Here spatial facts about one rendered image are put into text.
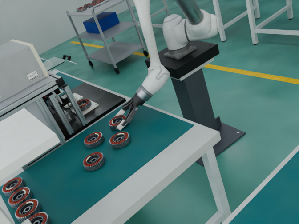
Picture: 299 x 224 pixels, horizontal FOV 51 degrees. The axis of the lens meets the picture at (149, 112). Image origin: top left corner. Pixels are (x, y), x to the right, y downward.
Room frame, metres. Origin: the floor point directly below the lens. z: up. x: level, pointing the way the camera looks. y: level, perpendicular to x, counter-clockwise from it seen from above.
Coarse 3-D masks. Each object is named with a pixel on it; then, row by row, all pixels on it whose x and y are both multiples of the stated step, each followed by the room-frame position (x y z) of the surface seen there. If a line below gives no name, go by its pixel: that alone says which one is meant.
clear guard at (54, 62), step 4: (48, 60) 2.36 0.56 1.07; (52, 60) 2.32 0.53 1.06; (56, 60) 2.28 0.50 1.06; (60, 60) 2.24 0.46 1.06; (64, 60) 2.21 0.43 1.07; (68, 60) 2.20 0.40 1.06; (44, 64) 2.29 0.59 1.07; (48, 64) 2.25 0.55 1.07; (52, 64) 2.22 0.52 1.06; (56, 64) 2.19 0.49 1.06; (48, 68) 2.16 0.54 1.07; (52, 68) 2.14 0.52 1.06
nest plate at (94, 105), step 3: (93, 102) 1.99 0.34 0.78; (93, 105) 1.94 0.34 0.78; (96, 105) 1.93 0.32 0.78; (90, 108) 1.92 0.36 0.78; (93, 108) 1.92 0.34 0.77; (72, 111) 1.98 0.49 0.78; (81, 111) 1.93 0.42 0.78; (84, 111) 1.91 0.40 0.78; (87, 111) 1.90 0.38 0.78; (84, 114) 1.89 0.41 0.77
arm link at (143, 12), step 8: (136, 0) 1.74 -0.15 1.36; (144, 0) 1.73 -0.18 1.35; (136, 8) 1.75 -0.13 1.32; (144, 8) 1.72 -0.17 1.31; (144, 16) 1.71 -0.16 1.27; (144, 24) 1.72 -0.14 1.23; (144, 32) 1.73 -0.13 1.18; (152, 32) 1.73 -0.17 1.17; (152, 40) 1.74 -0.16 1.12; (152, 48) 1.76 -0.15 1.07; (152, 56) 1.77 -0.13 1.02; (152, 64) 1.77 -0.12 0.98; (160, 64) 1.76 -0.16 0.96
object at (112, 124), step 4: (116, 116) 1.67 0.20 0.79; (120, 116) 1.66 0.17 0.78; (124, 116) 1.63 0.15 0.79; (112, 120) 1.64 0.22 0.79; (116, 120) 1.66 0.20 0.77; (120, 120) 1.62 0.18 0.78; (112, 124) 1.60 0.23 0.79; (116, 124) 1.58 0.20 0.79; (112, 128) 1.59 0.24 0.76; (116, 128) 1.57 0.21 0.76
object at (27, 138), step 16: (16, 112) 1.23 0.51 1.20; (0, 128) 1.13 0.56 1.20; (16, 128) 1.08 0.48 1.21; (32, 128) 1.03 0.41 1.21; (48, 128) 0.98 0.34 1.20; (0, 144) 1.00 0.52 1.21; (16, 144) 0.95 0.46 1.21; (32, 144) 0.91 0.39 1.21; (48, 144) 0.91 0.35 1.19; (0, 160) 0.89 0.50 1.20; (16, 160) 0.86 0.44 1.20; (0, 176) 0.83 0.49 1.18; (0, 208) 0.88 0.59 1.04
